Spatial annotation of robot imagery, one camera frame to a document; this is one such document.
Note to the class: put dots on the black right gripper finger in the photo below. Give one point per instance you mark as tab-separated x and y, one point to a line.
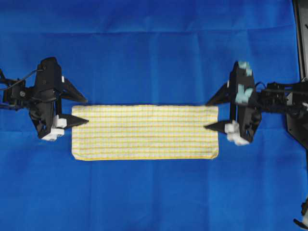
220	97
218	126

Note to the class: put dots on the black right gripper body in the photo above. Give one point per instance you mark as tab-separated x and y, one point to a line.
244	116

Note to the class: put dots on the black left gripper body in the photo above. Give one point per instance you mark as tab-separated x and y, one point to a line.
45	95

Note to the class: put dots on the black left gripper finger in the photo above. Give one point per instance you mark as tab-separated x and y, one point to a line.
72	121
71	93

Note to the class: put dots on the yellow checked towel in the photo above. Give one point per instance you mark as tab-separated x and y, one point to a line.
144	132

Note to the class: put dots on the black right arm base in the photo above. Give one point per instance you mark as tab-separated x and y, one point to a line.
300	72

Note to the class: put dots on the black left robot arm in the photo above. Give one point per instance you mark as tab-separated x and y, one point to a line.
16	94

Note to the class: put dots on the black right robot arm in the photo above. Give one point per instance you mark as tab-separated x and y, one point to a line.
287	99

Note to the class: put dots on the black device at corner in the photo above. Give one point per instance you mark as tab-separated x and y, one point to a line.
303	224

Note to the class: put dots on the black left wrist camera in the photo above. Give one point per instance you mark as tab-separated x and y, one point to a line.
49	69

